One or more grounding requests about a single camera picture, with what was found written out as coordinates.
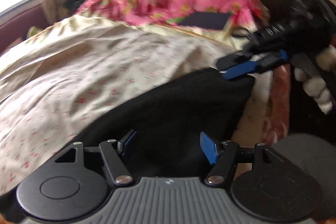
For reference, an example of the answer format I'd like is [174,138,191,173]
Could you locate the black pants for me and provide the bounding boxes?
[1,69,255,223]

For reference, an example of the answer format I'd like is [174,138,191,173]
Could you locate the white gloved right hand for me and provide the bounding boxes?
[291,45,335,114]

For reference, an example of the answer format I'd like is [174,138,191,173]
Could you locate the dark blue patch on pillow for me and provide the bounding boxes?
[178,12,231,30]

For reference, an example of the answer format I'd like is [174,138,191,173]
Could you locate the pink floral pillow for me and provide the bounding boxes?
[76,0,270,42]

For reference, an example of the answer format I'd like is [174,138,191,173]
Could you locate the cherry print bed sheet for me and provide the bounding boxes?
[0,15,274,196]

